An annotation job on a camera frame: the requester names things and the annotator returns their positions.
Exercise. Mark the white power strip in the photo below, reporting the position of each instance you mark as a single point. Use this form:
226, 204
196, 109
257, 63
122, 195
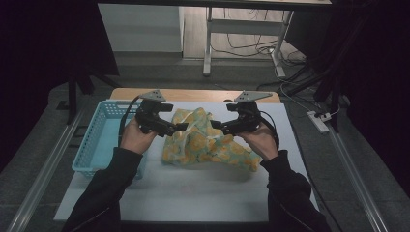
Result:
317, 121

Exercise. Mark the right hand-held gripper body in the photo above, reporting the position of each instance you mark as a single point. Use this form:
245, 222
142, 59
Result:
245, 119

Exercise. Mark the black stand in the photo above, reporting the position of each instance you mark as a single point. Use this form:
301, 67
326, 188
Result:
73, 93
332, 80

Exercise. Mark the white table mat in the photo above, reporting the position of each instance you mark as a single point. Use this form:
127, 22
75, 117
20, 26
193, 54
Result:
193, 199

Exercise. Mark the orange floral cloth bag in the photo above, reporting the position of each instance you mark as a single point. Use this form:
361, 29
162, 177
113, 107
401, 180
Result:
206, 148

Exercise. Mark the aluminium rail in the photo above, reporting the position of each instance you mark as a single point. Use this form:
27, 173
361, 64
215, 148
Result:
45, 167
354, 180

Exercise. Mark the blue plastic basket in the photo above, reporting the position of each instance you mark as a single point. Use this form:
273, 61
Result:
100, 145

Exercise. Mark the dark curtain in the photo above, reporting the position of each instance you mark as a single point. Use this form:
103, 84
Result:
380, 80
38, 48

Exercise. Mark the white desk frame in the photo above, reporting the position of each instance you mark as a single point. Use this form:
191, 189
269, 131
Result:
245, 26

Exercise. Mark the person's left hand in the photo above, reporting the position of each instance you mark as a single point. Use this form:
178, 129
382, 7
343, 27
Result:
137, 138

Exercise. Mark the white cabinet panel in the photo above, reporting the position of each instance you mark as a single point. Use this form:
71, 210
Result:
138, 29

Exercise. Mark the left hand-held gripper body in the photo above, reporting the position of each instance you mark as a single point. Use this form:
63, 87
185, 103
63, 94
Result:
150, 116

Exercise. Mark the person's right hand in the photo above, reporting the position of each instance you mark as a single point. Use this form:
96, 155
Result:
262, 143

